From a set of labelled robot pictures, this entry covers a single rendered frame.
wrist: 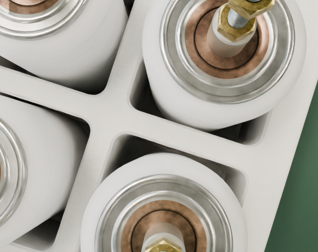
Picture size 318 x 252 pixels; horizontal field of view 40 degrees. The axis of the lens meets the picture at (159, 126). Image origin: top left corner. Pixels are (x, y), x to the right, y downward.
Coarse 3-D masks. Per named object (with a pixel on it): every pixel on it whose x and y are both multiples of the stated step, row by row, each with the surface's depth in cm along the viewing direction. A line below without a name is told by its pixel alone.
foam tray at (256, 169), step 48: (144, 0) 32; (48, 96) 32; (96, 96) 32; (144, 96) 43; (288, 96) 32; (96, 144) 32; (144, 144) 43; (192, 144) 32; (240, 144) 32; (288, 144) 31; (240, 192) 32; (48, 240) 35
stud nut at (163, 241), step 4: (156, 240) 21; (160, 240) 20; (164, 240) 20; (168, 240) 21; (152, 244) 21; (156, 244) 20; (160, 244) 20; (164, 244) 20; (168, 244) 20; (172, 244) 20; (176, 244) 21; (148, 248) 20; (152, 248) 20; (156, 248) 20; (160, 248) 20; (164, 248) 20; (168, 248) 20; (172, 248) 20; (176, 248) 20; (180, 248) 21
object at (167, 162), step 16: (144, 160) 25; (160, 160) 25; (176, 160) 25; (192, 160) 25; (112, 176) 25; (128, 176) 25; (192, 176) 24; (208, 176) 25; (96, 192) 25; (112, 192) 24; (224, 192) 25; (96, 208) 24; (224, 208) 24; (240, 208) 25; (96, 224) 24; (240, 224) 25; (80, 240) 25; (240, 240) 24
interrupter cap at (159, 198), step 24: (120, 192) 24; (144, 192) 24; (168, 192) 24; (192, 192) 24; (120, 216) 24; (144, 216) 24; (168, 216) 24; (192, 216) 24; (216, 216) 24; (96, 240) 24; (120, 240) 24; (192, 240) 24; (216, 240) 24
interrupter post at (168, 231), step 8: (160, 224) 24; (168, 224) 24; (152, 232) 22; (160, 232) 21; (168, 232) 22; (176, 232) 23; (144, 240) 22; (152, 240) 21; (176, 240) 21; (144, 248) 21; (184, 248) 21
